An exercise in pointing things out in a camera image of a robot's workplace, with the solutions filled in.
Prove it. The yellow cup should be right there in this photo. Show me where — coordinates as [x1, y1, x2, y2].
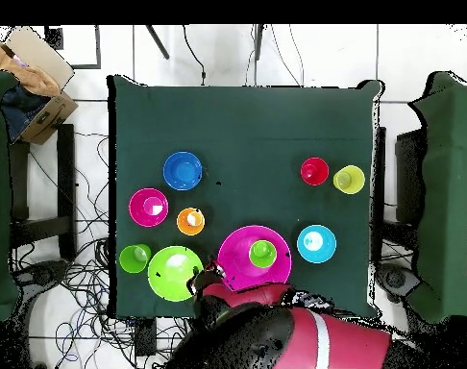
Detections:
[332, 164, 366, 196]

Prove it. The black power strip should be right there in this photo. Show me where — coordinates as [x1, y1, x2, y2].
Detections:
[135, 317, 159, 357]

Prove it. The black stool frame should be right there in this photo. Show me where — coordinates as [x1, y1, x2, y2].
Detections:
[8, 123, 78, 262]

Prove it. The small cyan bowl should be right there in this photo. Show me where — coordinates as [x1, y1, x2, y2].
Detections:
[296, 224, 337, 265]

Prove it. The rounded green cup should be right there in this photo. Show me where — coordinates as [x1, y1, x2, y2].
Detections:
[248, 239, 279, 269]

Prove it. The small magenta bowl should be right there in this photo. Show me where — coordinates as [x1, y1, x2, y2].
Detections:
[128, 186, 170, 229]

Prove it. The black tripod leg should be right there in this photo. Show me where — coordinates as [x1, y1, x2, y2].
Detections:
[144, 24, 171, 61]
[253, 24, 265, 62]

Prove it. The cardboard box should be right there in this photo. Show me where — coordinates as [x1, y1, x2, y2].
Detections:
[0, 25, 80, 146]

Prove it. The tall green cup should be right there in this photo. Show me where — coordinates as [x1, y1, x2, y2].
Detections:
[118, 243, 153, 275]

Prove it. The dark green tablecloth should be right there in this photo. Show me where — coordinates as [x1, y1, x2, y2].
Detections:
[107, 74, 384, 320]

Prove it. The black floor cable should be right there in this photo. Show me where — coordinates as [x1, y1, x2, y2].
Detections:
[181, 24, 208, 86]

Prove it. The black box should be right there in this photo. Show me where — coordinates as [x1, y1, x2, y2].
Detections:
[394, 128, 427, 224]

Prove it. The large pink bowl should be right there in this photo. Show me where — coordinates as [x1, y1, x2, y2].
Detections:
[216, 224, 293, 294]

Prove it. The small blue bowl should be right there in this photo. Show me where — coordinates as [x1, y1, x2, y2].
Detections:
[162, 150, 204, 192]

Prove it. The black floor frame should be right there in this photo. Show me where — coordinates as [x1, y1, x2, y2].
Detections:
[44, 24, 103, 70]

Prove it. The red cup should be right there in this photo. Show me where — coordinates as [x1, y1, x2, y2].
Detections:
[299, 156, 331, 186]

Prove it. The grey chair base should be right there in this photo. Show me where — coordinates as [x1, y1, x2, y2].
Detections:
[375, 262, 423, 305]
[13, 258, 71, 287]

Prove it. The large green bowl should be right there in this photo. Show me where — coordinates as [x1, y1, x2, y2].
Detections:
[147, 245, 205, 303]

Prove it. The orange cup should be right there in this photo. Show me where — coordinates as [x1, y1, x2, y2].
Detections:
[176, 207, 207, 236]

